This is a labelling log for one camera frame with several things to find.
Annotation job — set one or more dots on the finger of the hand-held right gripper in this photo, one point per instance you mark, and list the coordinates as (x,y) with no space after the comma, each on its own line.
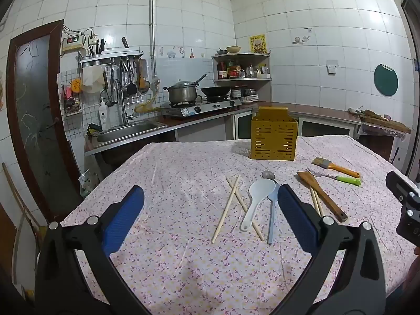
(398,183)

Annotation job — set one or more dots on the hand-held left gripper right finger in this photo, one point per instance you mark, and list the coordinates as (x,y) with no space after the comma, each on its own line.
(298,218)

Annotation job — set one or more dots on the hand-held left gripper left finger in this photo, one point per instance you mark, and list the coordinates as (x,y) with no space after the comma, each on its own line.
(123,216)

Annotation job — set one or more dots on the wooden chopstick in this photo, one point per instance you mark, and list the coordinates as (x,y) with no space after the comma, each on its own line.
(226,210)
(319,205)
(314,200)
(234,192)

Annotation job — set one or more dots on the light blue plastic scraper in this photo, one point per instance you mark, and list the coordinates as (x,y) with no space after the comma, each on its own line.
(271,216)

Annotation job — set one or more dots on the wooden spatula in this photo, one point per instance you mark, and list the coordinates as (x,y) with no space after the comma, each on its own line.
(323,197)

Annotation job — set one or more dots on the white plastic rice spoon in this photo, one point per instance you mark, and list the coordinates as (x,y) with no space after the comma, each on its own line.
(261,192)

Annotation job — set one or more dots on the metal spoon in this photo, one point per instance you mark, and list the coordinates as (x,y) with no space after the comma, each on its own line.
(268,174)

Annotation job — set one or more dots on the yellow slotted utensil holder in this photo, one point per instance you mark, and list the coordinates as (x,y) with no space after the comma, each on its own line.
(274,137)

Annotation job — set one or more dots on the row of hanging kitchen utensils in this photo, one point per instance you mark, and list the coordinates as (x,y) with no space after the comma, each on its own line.
(132,85)

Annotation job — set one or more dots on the foil covered side table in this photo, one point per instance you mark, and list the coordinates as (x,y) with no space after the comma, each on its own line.
(377,141)

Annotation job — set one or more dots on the wooden cutting board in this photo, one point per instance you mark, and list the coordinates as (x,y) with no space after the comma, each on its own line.
(384,123)

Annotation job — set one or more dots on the floral pink tablecloth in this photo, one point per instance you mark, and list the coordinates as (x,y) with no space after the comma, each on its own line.
(183,177)

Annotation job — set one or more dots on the stainless steel sink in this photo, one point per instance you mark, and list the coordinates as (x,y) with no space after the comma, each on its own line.
(131,131)

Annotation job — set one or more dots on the white soap bottle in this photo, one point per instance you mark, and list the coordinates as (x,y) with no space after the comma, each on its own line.
(104,115)

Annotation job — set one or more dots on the round green cutting board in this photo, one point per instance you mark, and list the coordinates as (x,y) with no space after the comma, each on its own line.
(385,80)

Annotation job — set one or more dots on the kitchen counter with cabinets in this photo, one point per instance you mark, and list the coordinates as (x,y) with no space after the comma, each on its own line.
(315,113)

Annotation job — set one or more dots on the metal faucet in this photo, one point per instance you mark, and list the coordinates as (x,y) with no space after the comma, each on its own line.
(122,105)

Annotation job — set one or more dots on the gas stove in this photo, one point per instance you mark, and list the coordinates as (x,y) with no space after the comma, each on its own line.
(197,108)

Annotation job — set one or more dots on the stack of plates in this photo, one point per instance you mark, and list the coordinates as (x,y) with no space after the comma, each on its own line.
(246,96)

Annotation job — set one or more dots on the steel cooking pot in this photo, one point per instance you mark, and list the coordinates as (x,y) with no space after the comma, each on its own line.
(182,93)

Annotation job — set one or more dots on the white hanging cloth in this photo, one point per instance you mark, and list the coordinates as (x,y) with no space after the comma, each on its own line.
(93,80)

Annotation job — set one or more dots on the dark wooden glass door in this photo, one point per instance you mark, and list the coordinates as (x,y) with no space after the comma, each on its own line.
(36,105)

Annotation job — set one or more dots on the black wok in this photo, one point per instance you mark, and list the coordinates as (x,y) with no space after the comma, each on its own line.
(215,90)

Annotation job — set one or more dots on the black ladle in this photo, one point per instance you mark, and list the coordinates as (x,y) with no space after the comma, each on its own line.
(200,78)

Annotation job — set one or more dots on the row of condiment bottles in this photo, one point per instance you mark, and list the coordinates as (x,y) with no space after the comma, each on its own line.
(233,71)

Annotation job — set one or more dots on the beige controller box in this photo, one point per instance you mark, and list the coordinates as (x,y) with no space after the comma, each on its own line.
(73,43)

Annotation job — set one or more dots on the beige bowl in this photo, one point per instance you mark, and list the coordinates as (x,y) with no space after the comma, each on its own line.
(233,49)

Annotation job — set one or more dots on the white wall socket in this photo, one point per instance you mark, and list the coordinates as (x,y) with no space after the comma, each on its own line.
(332,67)

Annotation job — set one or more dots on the metal wall rack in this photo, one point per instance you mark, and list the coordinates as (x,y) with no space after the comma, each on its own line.
(111,55)

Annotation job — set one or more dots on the corner wall shelf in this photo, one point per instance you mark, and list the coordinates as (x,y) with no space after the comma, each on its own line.
(242,55)

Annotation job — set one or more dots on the yellow wall poster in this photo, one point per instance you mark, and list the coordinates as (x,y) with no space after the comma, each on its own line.
(257,43)

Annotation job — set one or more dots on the vertical wall pipe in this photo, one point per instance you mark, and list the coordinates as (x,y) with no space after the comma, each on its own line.
(152,23)

